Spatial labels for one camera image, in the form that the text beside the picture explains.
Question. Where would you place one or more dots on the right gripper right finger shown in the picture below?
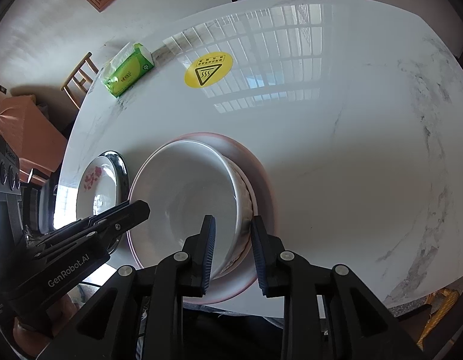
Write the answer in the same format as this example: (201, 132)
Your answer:
(329, 313)

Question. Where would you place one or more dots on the large blue floral plate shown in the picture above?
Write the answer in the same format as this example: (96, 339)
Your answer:
(116, 170)

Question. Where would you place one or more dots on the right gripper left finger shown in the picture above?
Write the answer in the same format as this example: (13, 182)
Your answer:
(140, 311)

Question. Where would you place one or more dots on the white plate with pink rose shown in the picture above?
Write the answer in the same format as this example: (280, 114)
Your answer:
(98, 188)

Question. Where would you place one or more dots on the person's left hand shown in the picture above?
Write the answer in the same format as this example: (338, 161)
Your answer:
(32, 342)

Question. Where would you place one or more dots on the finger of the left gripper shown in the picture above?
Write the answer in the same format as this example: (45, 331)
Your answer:
(117, 220)

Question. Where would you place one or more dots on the light wooden chair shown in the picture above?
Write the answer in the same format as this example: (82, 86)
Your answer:
(80, 80)

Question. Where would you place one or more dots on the black mesh chair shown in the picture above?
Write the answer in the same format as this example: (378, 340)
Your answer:
(39, 194)

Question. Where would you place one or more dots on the pink covered cabinet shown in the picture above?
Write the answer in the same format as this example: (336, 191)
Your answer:
(31, 136)

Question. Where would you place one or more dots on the large pink bowl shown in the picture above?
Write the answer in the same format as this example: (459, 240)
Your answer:
(234, 283)

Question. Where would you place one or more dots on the green tissue pack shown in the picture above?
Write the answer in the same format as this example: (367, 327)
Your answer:
(125, 68)

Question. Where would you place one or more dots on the white bowl blue band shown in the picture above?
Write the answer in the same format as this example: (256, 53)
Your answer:
(247, 207)

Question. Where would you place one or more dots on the white rabbit bowl pink band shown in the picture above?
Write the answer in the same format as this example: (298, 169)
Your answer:
(182, 182)

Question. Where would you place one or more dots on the yellow round warning sticker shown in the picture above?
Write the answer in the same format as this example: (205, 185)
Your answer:
(208, 69)

